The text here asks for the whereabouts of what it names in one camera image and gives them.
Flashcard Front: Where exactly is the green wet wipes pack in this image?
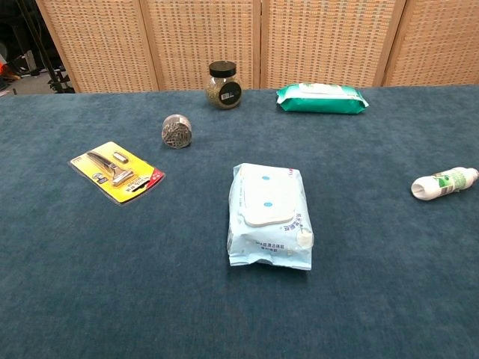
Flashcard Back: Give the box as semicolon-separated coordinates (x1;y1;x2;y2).
275;82;370;114

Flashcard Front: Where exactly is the round clear box of clips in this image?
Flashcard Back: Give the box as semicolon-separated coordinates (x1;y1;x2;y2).
161;114;194;150

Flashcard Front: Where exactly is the white green tube bottle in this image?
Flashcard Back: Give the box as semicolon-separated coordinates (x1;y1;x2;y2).
411;167;479;202

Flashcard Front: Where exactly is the light blue wet wipes pack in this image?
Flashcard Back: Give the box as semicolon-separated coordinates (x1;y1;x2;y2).
226;162;315;271

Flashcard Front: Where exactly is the black tripod stand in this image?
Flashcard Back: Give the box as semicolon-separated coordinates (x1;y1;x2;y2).
15;0;76;94

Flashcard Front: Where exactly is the glass jar with black lid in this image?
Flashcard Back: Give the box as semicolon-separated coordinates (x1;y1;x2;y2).
205;60;243;111

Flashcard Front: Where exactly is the woven rattan folding screen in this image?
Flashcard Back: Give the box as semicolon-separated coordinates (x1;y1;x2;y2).
35;0;479;93

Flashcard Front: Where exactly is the razor in yellow blister pack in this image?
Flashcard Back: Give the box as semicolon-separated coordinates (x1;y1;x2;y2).
67;141;167;206

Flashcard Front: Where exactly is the blue table cloth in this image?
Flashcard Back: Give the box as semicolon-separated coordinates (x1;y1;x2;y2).
0;85;479;359

